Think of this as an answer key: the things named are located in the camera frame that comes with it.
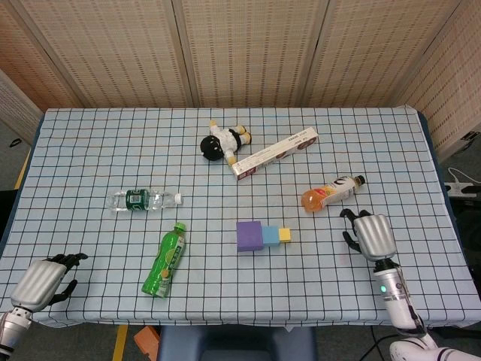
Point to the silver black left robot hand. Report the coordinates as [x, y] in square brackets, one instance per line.
[37, 284]

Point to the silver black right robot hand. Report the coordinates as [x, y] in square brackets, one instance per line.
[376, 237]

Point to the small yellow foam cube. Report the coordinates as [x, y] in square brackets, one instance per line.
[286, 235]

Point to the blue cube block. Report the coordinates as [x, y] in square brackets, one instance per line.
[270, 237]

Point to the large purple foam cube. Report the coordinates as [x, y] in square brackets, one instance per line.
[250, 236]

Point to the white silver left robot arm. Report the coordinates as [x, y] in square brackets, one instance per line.
[13, 332]

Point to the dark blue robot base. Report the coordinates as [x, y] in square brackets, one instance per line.
[236, 344]

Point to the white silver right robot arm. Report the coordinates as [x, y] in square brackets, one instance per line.
[394, 301]

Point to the orange juice bottle white label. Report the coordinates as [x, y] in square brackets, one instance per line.
[330, 192]

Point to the white power strip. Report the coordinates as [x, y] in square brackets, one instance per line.
[458, 188]

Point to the orange block on floor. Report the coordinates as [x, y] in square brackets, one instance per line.
[146, 340]

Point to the clear water bottle green label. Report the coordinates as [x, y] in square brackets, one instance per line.
[137, 200]

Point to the green tea bottle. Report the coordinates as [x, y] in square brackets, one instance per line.
[167, 259]

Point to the long white baking paper box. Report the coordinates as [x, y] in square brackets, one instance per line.
[274, 152]

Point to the black device by screen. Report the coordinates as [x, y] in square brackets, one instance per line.
[472, 136]

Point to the small black floor object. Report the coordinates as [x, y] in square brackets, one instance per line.
[15, 142]

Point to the light blue checked tablecloth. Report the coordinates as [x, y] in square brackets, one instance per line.
[94, 150]

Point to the black white plush doll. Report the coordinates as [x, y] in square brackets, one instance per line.
[225, 141]

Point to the bamboo folding screen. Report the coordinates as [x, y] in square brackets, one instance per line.
[244, 56]

